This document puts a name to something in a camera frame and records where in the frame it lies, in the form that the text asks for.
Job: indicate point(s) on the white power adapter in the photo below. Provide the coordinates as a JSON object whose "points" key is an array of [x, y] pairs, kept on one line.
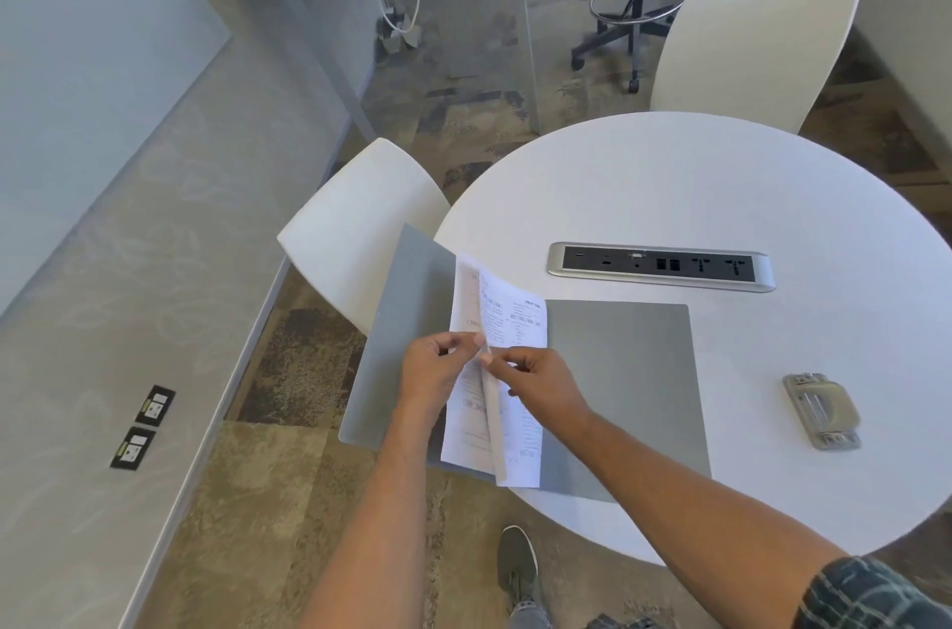
{"points": [[401, 34]]}

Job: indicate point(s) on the black office stool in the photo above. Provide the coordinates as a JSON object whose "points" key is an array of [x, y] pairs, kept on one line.
{"points": [[636, 4]]}

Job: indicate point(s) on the silver table power socket panel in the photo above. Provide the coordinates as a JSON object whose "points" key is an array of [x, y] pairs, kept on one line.
{"points": [[662, 266]]}

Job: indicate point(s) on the person's left forearm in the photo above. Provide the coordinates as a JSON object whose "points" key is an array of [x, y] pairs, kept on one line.
{"points": [[379, 524]]}

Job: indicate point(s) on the person's right forearm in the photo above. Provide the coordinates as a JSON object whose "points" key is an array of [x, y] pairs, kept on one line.
{"points": [[684, 524]]}

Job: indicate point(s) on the person's left thumb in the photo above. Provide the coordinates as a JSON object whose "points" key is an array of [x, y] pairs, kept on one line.
{"points": [[465, 362]]}

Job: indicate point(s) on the silver hole punch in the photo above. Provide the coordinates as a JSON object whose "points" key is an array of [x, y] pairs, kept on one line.
{"points": [[822, 411]]}

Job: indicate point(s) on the pale blue wall board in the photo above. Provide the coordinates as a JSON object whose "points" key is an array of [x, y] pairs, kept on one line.
{"points": [[89, 71]]}

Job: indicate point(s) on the person's right hand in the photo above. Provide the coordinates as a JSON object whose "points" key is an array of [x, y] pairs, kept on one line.
{"points": [[550, 390]]}

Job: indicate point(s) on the grey-green shoe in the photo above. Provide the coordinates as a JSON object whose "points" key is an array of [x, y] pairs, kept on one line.
{"points": [[518, 565]]}

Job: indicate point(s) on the black wall socket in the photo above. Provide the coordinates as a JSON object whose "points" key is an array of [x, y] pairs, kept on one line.
{"points": [[133, 448], [155, 405]]}

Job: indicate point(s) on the person's grey trouser leg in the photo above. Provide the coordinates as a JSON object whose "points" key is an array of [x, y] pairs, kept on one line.
{"points": [[532, 617]]}

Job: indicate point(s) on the grey document folder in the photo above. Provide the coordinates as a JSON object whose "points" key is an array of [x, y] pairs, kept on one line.
{"points": [[632, 383]]}

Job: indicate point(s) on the white chair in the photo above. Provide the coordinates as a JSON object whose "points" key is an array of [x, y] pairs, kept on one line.
{"points": [[751, 48], [357, 227]]}

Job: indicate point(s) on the person's left hand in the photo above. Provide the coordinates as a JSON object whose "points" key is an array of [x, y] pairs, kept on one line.
{"points": [[428, 379]]}

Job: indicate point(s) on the dark plaid shirt sleeve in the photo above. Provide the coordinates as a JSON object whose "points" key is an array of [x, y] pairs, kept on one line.
{"points": [[877, 599]]}

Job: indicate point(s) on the printed white paper sheets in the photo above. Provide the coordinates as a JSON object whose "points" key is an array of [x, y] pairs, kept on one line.
{"points": [[513, 324]]}

